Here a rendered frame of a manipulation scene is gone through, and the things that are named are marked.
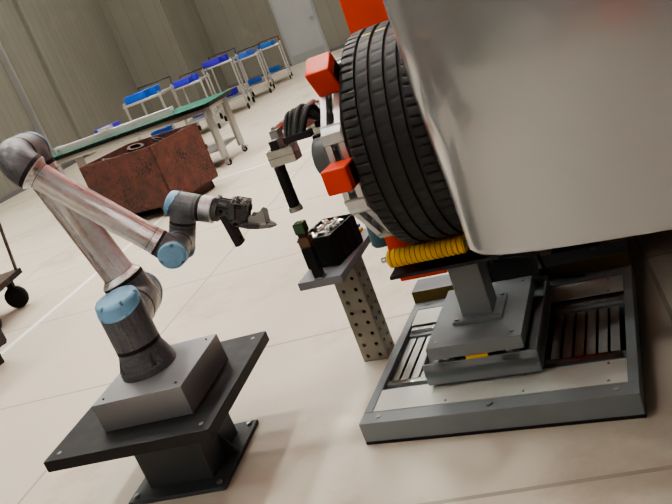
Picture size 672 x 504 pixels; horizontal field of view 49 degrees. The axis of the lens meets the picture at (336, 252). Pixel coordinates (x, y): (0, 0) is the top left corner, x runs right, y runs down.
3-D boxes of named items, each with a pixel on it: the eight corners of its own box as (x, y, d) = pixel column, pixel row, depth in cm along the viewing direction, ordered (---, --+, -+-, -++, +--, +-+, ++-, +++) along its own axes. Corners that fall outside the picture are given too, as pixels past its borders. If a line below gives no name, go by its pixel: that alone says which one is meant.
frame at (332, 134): (386, 256, 213) (320, 73, 196) (365, 261, 216) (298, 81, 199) (425, 191, 260) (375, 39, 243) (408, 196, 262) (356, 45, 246)
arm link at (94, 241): (128, 336, 256) (-15, 152, 234) (139, 316, 272) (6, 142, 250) (164, 315, 253) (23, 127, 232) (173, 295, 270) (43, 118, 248)
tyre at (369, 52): (425, 165, 177) (411, -44, 204) (337, 188, 187) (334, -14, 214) (502, 261, 231) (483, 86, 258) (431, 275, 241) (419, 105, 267)
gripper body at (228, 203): (246, 206, 240) (211, 200, 242) (245, 230, 243) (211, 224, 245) (254, 198, 246) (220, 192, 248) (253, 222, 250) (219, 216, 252)
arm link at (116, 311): (109, 359, 239) (85, 312, 234) (122, 336, 255) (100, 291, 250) (153, 343, 238) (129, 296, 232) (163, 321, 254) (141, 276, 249)
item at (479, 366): (543, 374, 221) (535, 346, 218) (429, 388, 236) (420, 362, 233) (553, 296, 264) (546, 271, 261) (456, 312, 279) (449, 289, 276)
